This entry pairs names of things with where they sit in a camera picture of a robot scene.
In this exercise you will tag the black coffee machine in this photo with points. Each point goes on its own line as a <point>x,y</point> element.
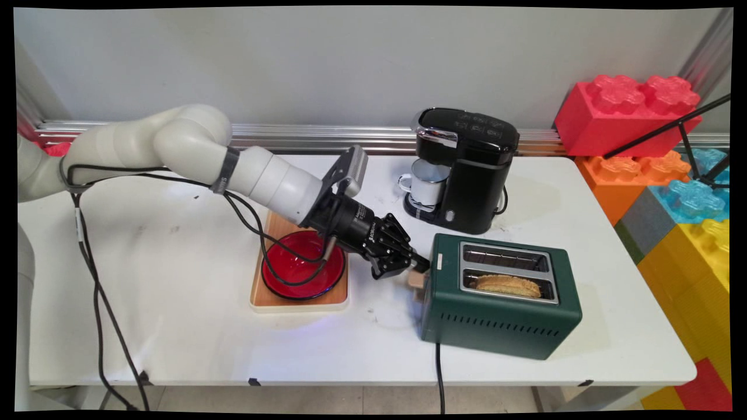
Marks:
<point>473,175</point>

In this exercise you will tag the red bowl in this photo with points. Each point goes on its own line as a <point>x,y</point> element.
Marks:
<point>295,265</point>

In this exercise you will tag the big orange toy brick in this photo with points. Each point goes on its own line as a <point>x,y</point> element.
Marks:
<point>618,175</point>

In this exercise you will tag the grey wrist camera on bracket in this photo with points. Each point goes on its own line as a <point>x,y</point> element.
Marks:
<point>353,166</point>

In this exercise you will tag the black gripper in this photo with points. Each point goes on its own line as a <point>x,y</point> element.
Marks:
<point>350,224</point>

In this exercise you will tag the big translucent blue toy brick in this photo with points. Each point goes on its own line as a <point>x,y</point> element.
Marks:
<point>694,198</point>

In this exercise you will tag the aluminium horizontal rail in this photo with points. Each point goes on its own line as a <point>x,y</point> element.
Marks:
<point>321,137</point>

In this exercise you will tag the big yellow toy brick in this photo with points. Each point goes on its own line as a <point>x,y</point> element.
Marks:
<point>694,280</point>

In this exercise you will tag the black tripod stand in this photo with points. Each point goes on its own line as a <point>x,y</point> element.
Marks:
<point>659,131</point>

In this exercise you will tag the white enamel mug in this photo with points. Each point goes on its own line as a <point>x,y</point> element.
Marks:
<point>429,184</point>

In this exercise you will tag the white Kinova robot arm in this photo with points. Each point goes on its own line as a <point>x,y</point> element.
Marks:
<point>187,140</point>

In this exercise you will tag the big grey toy brick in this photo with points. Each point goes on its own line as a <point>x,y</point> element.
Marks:
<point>645,221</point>

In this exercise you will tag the big red toy brick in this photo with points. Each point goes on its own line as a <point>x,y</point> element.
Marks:
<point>618,122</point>

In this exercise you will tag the beige toaster lever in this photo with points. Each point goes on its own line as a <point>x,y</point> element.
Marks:
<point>416,280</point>

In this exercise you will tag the aluminium vertical post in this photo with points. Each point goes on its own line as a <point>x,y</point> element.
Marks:
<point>709,52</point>

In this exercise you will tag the green two-slot toaster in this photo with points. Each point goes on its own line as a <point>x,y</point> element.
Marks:
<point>496,321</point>

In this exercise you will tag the wooden serving tray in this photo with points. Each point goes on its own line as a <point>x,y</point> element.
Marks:
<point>303,300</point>

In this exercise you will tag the slice of toast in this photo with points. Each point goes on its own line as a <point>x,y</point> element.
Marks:
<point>508,287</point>

